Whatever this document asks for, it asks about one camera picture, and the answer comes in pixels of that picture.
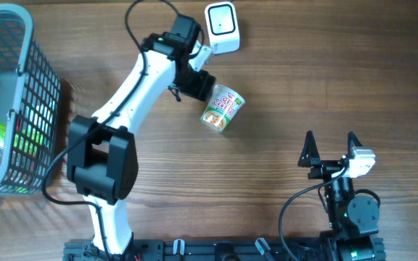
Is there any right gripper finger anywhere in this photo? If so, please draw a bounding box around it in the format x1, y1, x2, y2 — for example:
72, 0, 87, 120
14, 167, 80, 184
347, 131, 362, 157
298, 130, 320, 167

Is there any cup noodles container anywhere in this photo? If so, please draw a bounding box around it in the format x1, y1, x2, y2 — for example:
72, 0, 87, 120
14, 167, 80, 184
200, 84, 245, 133

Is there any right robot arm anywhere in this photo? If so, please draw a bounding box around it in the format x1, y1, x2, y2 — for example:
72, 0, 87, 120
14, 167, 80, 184
298, 131, 387, 261

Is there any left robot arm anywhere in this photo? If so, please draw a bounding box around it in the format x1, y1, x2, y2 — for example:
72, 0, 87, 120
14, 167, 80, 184
63, 14, 215, 260

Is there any white barcode scanner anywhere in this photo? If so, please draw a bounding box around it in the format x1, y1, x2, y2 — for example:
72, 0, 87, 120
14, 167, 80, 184
205, 1, 240, 54

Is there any grey plastic shopping basket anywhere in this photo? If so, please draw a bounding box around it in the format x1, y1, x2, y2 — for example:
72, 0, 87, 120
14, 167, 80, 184
0, 4, 62, 196

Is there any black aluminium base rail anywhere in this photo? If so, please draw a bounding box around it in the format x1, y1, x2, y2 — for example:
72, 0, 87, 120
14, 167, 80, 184
63, 237, 387, 261

